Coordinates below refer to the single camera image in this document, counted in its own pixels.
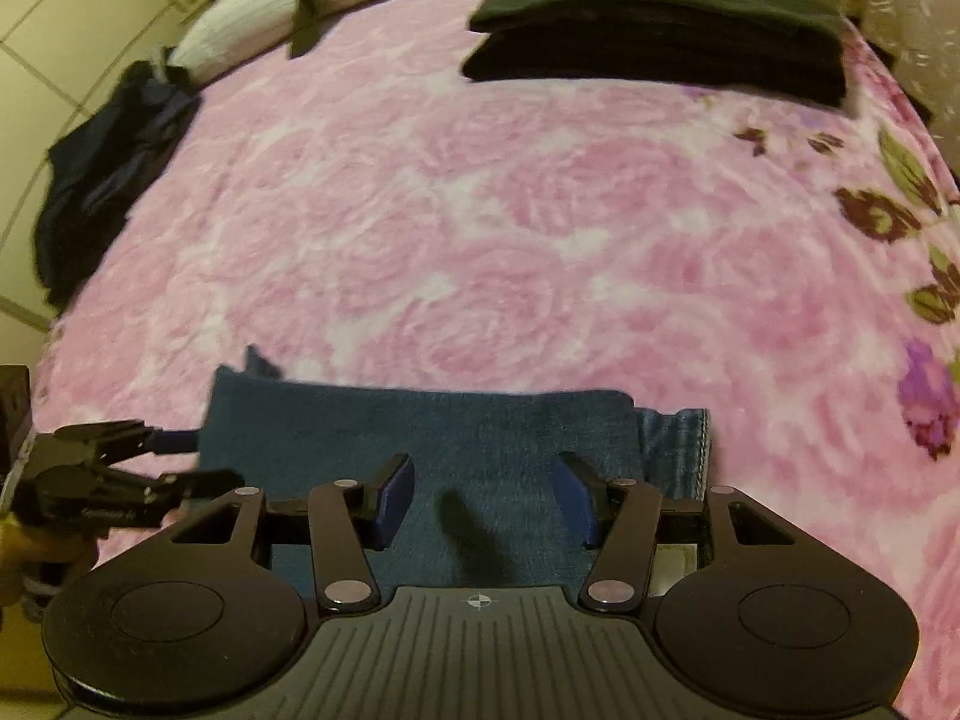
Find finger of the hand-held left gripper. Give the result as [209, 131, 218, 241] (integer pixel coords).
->
[105, 469, 246, 515]
[37, 420, 202, 462]

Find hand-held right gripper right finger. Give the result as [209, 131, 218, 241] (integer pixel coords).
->
[559, 451, 800, 612]

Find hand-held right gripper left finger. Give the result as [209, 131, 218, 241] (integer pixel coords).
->
[171, 454, 416, 612]

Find blue jeans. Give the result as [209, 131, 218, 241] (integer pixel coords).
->
[199, 345, 712, 590]

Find pile of dark clothes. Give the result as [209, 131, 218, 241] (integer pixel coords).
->
[34, 60, 203, 308]

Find person's left hand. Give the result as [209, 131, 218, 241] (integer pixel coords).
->
[0, 514, 95, 608]

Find pink floral blanket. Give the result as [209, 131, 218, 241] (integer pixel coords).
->
[30, 0, 960, 720]

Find grey striped duvet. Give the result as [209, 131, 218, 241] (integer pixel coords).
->
[169, 0, 541, 83]

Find folded black garment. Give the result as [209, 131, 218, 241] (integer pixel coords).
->
[461, 11, 848, 107]

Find black smartphone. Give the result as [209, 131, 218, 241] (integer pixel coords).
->
[289, 0, 331, 59]

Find cream wardrobe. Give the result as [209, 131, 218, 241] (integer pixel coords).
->
[0, 0, 248, 331]

